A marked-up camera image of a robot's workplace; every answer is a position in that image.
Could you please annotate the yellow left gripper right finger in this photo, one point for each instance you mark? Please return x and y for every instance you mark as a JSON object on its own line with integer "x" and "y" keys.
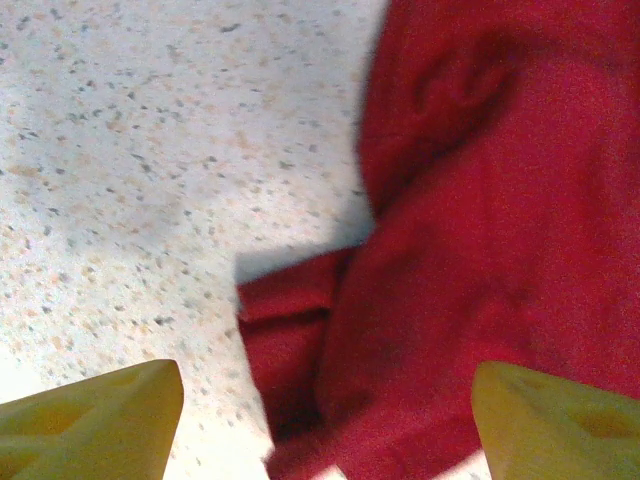
{"x": 560, "y": 430}

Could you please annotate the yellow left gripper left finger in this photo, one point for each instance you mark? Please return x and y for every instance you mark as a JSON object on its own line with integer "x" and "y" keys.
{"x": 85, "y": 430}

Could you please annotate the red t-shirt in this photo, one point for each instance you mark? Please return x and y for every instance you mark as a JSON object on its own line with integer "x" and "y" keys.
{"x": 475, "y": 225}

